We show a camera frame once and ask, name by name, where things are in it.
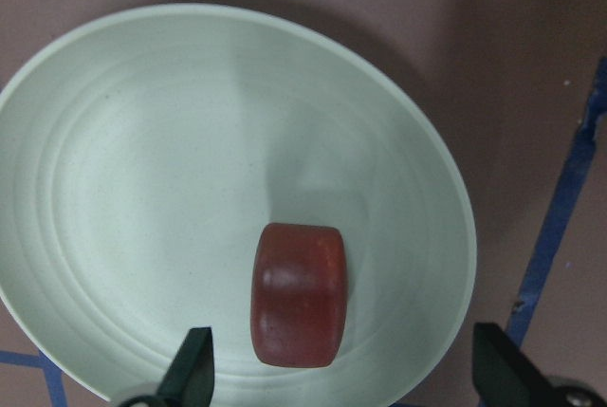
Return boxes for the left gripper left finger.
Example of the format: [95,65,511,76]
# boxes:
[156,327,214,407]

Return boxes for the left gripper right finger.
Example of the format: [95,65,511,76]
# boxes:
[472,323,568,407]

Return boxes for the brown bun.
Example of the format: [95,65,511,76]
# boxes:
[250,223,348,368]

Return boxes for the light green plate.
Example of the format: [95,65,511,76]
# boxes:
[1,4,476,406]

